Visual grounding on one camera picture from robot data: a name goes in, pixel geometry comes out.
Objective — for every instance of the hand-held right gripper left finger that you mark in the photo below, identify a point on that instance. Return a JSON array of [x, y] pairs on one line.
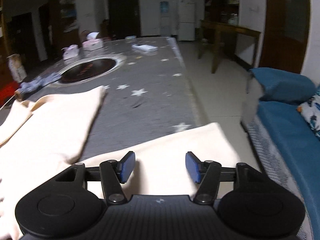
[[127, 166]]

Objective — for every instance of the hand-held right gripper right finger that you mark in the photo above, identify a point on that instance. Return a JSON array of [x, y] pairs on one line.
[[192, 166]]

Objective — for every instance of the cream sweater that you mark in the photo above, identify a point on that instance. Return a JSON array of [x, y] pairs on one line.
[[50, 130]]

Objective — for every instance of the blue sofa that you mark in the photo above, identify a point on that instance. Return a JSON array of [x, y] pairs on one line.
[[287, 135]]

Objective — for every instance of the round black built-in cooktop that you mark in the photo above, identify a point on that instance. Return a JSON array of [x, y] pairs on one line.
[[87, 70]]

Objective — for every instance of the flat white box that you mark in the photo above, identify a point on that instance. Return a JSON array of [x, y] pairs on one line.
[[145, 48]]

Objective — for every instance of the blue patterned rolled cloth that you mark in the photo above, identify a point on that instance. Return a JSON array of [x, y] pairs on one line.
[[37, 83]]

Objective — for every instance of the large pink tissue box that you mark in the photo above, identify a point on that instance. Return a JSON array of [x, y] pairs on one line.
[[92, 44]]

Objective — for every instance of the white tissue pack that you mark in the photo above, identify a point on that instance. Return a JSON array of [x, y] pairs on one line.
[[71, 52]]

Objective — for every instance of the small pale box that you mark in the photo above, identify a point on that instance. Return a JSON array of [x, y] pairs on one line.
[[130, 37]]

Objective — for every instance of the patterned white pillow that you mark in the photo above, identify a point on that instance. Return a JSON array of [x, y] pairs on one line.
[[311, 112]]

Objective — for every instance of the dark wooden side table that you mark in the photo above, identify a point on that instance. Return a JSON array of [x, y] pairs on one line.
[[232, 30]]

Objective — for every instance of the red plastic stool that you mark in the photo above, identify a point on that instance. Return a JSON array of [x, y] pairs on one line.
[[7, 90]]

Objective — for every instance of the white refrigerator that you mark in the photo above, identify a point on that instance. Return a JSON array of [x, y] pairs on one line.
[[186, 20]]

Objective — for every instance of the white paper bag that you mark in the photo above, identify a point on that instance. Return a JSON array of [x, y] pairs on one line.
[[17, 68]]

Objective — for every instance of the water dispenser with blue bottle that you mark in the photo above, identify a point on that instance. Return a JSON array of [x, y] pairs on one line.
[[164, 17]]

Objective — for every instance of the dark wooden door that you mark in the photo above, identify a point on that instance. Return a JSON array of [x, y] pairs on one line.
[[123, 12]]

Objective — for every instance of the wooden shelf cabinet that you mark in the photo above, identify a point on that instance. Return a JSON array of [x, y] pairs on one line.
[[67, 17]]

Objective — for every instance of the brown glazed wooden door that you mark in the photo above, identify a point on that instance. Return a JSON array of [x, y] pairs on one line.
[[282, 30]]

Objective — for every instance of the tall wooden display cabinet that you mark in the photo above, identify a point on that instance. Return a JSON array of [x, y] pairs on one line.
[[220, 2]]

